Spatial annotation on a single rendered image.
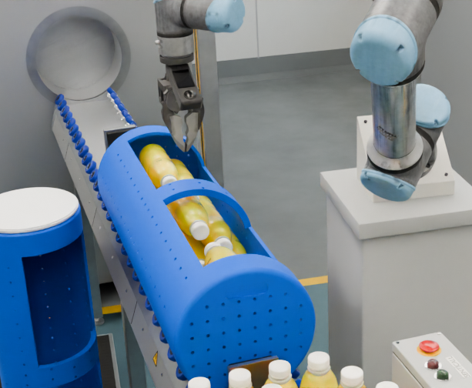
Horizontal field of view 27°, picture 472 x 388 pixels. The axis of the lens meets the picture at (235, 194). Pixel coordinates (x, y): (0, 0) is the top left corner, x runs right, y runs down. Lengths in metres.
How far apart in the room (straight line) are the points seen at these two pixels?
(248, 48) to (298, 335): 5.35
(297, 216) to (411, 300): 2.64
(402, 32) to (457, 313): 0.89
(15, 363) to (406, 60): 1.50
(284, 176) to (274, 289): 3.57
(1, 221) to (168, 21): 0.85
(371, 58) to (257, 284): 0.47
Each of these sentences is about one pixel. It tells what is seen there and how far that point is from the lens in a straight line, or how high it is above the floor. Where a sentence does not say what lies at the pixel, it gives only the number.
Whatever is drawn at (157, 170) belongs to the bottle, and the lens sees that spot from 2.39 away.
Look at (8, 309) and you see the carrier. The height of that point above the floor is 0.80.
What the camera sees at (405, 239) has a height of 1.09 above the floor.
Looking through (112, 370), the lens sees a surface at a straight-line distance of 3.52.
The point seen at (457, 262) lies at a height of 1.01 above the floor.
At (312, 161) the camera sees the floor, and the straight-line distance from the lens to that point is 5.59.
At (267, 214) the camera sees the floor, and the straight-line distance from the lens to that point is 4.94.
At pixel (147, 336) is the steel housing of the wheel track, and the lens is 2.28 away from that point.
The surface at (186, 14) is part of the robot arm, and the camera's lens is 1.94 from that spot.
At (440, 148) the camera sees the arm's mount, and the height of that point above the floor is 1.24.
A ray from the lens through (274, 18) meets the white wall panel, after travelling 7.12.
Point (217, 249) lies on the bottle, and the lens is 1.95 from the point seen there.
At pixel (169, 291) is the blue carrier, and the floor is 1.16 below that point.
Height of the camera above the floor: 2.08
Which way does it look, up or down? 24 degrees down
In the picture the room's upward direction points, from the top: 3 degrees counter-clockwise
